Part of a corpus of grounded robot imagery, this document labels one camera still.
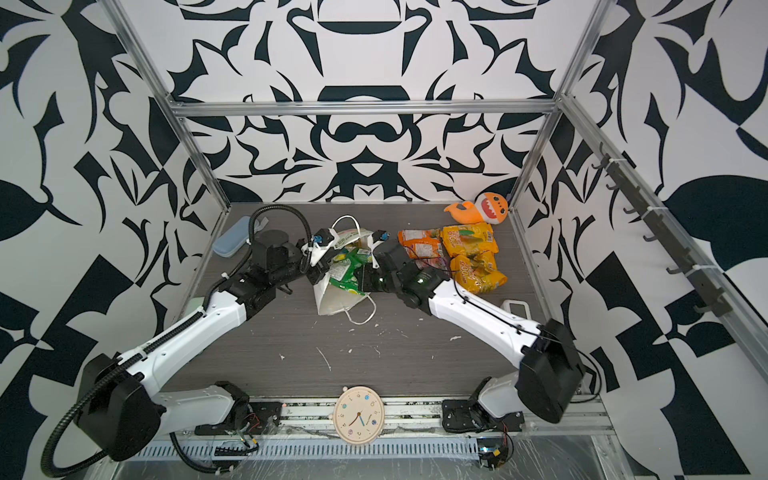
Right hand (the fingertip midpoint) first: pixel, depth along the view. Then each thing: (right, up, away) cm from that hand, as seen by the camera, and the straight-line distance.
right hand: (355, 274), depth 77 cm
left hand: (-4, +8, 0) cm, 9 cm away
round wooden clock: (+1, -33, -4) cm, 33 cm away
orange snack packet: (+20, +7, +28) cm, 35 cm away
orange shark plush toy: (+45, +20, +32) cm, 59 cm away
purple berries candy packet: (+26, +1, +23) cm, 35 cm away
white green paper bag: (-6, -6, +1) cm, 9 cm away
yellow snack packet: (+33, +8, +28) cm, 44 cm away
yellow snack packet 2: (+36, -1, +16) cm, 39 cm away
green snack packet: (-3, +1, +2) cm, 4 cm away
